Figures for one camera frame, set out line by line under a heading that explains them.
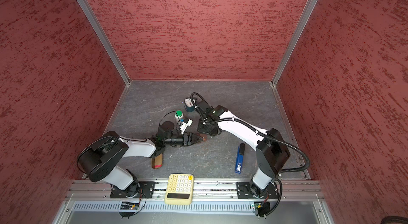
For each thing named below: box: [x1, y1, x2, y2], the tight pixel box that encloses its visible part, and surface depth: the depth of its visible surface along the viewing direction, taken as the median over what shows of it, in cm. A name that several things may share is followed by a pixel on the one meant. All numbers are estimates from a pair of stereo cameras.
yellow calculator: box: [164, 173, 194, 206], surface depth 74 cm
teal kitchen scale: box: [183, 97, 196, 112], surface depth 105 cm
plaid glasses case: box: [151, 152, 164, 170], surface depth 82 cm
